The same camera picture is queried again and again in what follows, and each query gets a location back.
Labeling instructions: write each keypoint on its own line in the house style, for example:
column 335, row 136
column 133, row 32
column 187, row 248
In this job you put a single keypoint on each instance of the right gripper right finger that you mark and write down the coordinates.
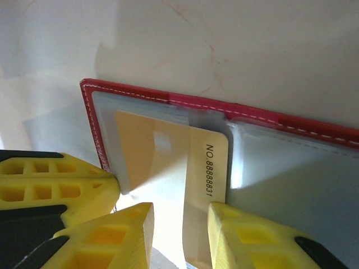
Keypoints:
column 246, row 246

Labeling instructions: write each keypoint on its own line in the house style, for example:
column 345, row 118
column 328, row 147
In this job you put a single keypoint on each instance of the red leather card holder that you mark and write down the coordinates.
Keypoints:
column 196, row 104

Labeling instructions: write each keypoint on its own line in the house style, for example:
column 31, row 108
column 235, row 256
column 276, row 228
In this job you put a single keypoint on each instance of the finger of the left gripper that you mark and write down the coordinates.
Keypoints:
column 42, row 168
column 42, row 193

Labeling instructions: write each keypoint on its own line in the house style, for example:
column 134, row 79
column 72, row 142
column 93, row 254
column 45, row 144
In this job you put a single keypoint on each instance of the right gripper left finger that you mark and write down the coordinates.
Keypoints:
column 112, row 246

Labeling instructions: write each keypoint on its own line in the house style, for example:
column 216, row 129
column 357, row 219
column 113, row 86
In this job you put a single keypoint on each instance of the gold credit card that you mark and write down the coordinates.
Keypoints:
column 196, row 157

